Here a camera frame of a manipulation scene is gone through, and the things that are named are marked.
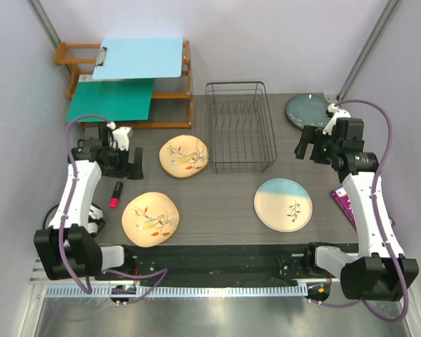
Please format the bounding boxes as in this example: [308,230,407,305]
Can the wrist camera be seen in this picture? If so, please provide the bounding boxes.
[106,122,133,151]
[323,103,351,136]

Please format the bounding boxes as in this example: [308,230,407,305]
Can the light blue clipboard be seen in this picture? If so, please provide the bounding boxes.
[92,38,183,81]

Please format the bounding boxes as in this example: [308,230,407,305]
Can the pink and black marker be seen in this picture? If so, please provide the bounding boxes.
[109,182,123,209]

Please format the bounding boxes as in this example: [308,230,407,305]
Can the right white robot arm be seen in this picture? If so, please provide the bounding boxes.
[294,117,419,302]

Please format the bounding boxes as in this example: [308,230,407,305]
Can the black coiled cable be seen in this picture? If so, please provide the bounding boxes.
[41,203,71,243]

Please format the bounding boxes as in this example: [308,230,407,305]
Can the dark teal glazed plate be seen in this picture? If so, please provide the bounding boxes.
[285,94,330,129]

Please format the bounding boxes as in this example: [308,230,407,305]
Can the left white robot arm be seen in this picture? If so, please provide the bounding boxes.
[34,139,143,280]

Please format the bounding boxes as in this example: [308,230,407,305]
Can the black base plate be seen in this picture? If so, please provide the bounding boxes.
[117,242,335,287]

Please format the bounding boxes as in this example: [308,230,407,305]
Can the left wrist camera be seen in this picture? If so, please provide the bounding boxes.
[106,122,133,151]

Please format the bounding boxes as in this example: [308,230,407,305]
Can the white slotted cable duct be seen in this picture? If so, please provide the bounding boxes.
[45,283,308,298]

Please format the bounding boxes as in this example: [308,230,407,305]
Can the black wire dish rack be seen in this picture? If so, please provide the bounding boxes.
[205,81,277,173]

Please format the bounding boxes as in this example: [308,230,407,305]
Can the purple printed box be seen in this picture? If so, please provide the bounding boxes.
[330,187,396,231]

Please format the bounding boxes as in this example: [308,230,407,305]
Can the wooden shelf rack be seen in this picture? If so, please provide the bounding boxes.
[53,39,194,128]

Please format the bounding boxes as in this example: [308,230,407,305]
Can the beige bird plate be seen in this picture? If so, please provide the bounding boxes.
[121,192,180,248]
[159,135,209,179]

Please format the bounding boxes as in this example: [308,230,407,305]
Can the blue and cream plate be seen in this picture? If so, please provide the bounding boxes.
[253,178,313,232]

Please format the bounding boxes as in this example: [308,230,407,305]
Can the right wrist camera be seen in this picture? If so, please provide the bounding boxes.
[323,103,351,136]

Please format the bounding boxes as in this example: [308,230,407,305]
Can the green board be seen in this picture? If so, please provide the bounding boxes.
[67,75,154,122]

